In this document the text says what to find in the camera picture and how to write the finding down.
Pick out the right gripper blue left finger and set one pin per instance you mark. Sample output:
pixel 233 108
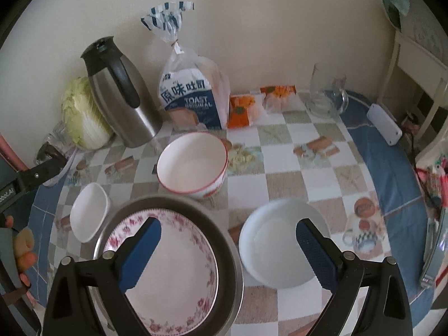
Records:
pixel 135 253

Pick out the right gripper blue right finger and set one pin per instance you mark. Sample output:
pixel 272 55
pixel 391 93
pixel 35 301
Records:
pixel 313 245

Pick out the floral round ceramic plate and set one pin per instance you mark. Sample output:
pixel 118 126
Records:
pixel 178 287

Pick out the large white ceramic bowl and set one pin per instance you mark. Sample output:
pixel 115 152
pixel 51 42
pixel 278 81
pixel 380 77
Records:
pixel 268 247

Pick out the small white bowl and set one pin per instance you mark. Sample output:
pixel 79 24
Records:
pixel 89 211

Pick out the stainless steel round plate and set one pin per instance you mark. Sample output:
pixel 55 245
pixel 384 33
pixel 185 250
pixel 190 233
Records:
pixel 231 281

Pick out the strawberry pattern ceramic bowl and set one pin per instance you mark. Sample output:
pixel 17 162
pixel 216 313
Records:
pixel 193 165

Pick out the person's left hand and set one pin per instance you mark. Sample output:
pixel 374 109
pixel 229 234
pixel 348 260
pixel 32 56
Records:
pixel 22 245

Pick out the checkered patterned tablecloth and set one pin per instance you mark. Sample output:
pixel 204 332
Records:
pixel 340 166

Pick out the napa cabbage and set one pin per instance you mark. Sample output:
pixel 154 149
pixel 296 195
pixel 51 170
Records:
pixel 83 121

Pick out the smartphone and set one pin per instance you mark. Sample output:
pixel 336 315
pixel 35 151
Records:
pixel 435 249

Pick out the white power bank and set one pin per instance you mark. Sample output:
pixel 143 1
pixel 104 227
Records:
pixel 386 126

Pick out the stainless steel thermos jug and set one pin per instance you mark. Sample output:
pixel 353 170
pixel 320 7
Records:
pixel 121 94

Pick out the clear glass pitcher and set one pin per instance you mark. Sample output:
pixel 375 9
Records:
pixel 327 96

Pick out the orange snack packet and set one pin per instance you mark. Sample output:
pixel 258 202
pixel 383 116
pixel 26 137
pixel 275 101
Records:
pixel 280 99
pixel 245 110

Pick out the toast bread bag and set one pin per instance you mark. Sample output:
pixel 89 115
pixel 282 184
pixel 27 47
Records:
pixel 192 90

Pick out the white wooden cabinet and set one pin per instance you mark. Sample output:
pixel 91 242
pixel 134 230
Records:
pixel 420 51

